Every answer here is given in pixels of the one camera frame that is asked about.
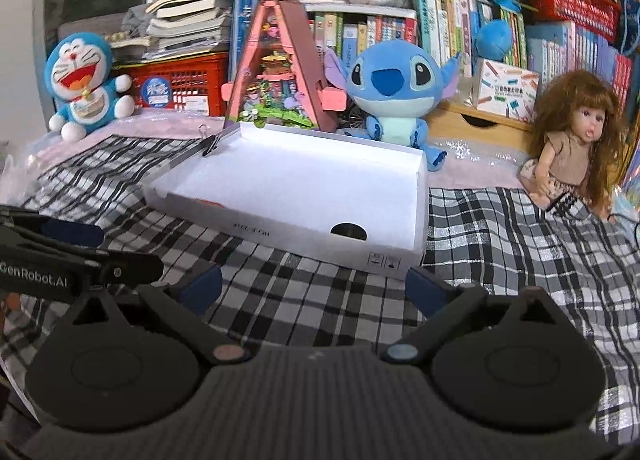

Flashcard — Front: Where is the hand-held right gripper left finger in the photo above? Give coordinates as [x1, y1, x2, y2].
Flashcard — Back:
[62, 264, 253, 367]

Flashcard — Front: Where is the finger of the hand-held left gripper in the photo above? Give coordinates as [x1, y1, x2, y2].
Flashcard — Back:
[97, 250, 165, 287]
[0, 206, 106, 249]

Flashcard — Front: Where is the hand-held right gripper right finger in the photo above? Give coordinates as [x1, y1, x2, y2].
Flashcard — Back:
[380, 266, 562, 366]

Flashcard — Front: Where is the white cardboard box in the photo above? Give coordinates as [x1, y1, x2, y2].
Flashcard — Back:
[141, 121, 429, 280]

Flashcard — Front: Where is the clear plastic bag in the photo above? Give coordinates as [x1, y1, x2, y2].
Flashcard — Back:
[0, 140, 51, 203]

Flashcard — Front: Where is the black white plaid blanket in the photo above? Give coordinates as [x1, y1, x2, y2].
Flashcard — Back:
[0, 133, 640, 446]

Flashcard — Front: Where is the black binder clip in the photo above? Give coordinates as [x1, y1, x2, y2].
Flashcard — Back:
[197, 124, 226, 157]

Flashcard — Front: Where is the blue robot cat plush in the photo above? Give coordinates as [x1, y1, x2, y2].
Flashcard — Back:
[44, 33, 137, 142]

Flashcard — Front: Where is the wooden drawer box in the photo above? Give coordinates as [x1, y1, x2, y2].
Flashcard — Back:
[425, 100, 536, 141]

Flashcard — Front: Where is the red plastic crate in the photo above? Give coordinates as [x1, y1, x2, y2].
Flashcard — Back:
[111, 53, 231, 116]

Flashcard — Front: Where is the brown haired doll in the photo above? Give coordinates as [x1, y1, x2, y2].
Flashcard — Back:
[520, 69, 626, 223]

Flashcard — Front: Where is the blue alien plush toy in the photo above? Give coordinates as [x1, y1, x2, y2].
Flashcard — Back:
[324, 39, 461, 172]

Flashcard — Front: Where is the white printed carton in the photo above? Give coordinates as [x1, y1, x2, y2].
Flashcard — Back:
[472, 59, 541, 122]

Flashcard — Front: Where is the grey cloth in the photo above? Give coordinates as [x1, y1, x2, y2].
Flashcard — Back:
[122, 3, 161, 36]

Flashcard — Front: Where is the pink triangular dollhouse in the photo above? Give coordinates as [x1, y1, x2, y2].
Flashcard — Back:
[222, 0, 347, 133]

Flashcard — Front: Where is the stack of worn books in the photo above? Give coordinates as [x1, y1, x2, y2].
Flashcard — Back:
[107, 0, 236, 61]

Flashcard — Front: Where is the row of colourful children's books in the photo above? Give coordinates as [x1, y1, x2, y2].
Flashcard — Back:
[306, 0, 528, 80]

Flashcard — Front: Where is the row of pale blue books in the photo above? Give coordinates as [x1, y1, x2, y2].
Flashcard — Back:
[525, 23, 636, 102]

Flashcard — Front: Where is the red plastic basket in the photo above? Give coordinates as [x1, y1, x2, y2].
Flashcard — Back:
[525, 0, 621, 44]

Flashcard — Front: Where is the blue bag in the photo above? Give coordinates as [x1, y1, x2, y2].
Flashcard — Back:
[617, 0, 640, 58]

